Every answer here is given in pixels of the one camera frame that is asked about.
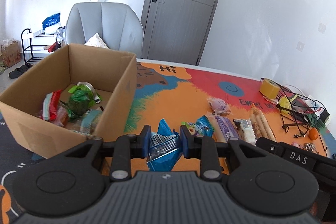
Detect purple bread packet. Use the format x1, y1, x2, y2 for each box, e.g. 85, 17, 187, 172
207, 114, 239, 143

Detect pink flower keychain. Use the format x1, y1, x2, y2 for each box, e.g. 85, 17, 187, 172
291, 142, 302, 148

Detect small orange tangerine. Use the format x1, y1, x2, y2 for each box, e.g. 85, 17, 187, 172
308, 127, 319, 141

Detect grey upholstered chair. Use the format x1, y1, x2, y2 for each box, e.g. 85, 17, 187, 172
65, 2, 143, 57

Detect black slippers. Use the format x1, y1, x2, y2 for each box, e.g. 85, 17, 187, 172
9, 64, 32, 79

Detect brown cardboard box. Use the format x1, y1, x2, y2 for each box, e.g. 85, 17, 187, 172
0, 43, 137, 159

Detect orange label bread packet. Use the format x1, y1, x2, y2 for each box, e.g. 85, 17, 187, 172
249, 106, 276, 141

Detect blue plastic bag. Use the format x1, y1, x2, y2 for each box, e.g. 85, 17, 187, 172
42, 13, 60, 30

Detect clear white wafer packet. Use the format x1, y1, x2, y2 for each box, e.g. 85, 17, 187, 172
234, 119, 256, 145

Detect grey room door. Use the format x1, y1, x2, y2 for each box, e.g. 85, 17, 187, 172
141, 0, 218, 65

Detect yellow tape roll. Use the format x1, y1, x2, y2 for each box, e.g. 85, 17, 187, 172
259, 79, 280, 100

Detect red candy bar packet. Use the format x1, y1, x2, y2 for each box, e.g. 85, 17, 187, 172
38, 89, 62, 122

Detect brown printed carton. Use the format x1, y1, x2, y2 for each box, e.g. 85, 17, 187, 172
1, 39, 21, 67

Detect green snack packet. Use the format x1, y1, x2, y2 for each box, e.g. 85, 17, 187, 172
67, 83, 101, 119

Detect blue snack packet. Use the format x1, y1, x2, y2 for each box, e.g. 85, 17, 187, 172
181, 115, 214, 137
147, 119, 182, 172

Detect colourful cartoon table mat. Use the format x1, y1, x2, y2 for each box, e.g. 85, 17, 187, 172
1, 61, 310, 223

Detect yellow plastic toy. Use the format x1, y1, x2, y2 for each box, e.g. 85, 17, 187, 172
278, 94, 297, 115

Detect black metal shoe rack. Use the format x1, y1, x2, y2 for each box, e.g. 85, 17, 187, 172
21, 28, 63, 65

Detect pink small snack packet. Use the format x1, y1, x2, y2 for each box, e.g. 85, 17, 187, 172
207, 97, 232, 115

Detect dotted white cushion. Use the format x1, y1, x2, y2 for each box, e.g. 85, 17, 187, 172
84, 33, 109, 49

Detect metal key bunch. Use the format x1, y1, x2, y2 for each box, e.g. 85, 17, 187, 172
303, 143, 319, 155

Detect teal striped cracker packet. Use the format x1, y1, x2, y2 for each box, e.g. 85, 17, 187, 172
70, 109, 103, 136

